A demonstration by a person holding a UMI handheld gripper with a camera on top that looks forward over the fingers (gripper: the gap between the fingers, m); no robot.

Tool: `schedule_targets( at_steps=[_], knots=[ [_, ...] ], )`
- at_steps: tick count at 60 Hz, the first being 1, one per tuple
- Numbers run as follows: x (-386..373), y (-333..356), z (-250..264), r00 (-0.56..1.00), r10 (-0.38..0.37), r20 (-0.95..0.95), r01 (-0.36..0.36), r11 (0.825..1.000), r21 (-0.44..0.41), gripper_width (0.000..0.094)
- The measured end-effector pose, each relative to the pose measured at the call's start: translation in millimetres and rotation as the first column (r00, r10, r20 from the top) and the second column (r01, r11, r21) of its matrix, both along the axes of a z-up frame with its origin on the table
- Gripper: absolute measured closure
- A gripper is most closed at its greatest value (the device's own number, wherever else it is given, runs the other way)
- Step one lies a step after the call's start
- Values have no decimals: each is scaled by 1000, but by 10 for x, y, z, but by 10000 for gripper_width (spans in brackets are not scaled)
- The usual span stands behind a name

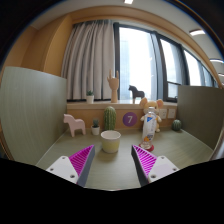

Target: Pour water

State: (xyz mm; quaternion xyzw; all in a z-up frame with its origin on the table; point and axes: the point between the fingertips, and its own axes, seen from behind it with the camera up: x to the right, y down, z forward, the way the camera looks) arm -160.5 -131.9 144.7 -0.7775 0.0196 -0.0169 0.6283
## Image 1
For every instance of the small plant in white pot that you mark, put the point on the small plant in white pot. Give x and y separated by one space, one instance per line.
90 98
95 130

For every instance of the round purple number sign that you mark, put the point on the round purple number sign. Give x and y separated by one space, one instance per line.
129 119

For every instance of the flat round red coaster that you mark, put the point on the flat round red coaster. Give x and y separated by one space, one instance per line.
151 148

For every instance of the pink horse figurine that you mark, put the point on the pink horse figurine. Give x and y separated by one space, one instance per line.
74 122

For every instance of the plush mouse toy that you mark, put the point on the plush mouse toy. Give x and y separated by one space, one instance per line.
158 104

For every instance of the small round green cactus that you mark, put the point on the small round green cactus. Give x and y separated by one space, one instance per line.
176 125

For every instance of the tall green cactus ornament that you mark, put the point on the tall green cactus ornament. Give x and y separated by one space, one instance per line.
110 118

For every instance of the ceiling lights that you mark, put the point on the ceiling lights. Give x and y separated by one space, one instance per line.
196 32

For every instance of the pale yellow cup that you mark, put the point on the pale yellow cup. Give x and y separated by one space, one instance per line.
110 141

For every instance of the clear plastic drink bottle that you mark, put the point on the clear plastic drink bottle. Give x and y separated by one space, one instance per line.
149 128

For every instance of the green desk divider panel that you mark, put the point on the green desk divider panel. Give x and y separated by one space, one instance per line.
200 113
33 113

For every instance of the wooden hand model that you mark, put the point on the wooden hand model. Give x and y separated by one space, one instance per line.
114 85

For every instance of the dark-framed window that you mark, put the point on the dark-framed window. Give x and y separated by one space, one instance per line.
136 60

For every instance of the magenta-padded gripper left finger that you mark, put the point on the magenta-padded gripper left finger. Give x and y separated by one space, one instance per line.
58 166

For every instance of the black horse figurine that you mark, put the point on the black horse figurine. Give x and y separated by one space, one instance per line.
136 92

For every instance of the grey curtain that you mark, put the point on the grey curtain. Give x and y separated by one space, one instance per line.
86 60

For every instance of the white wall socket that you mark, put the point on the white wall socket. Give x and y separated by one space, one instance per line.
163 114
171 113

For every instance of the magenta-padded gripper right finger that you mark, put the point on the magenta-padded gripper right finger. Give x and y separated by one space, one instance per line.
163 166

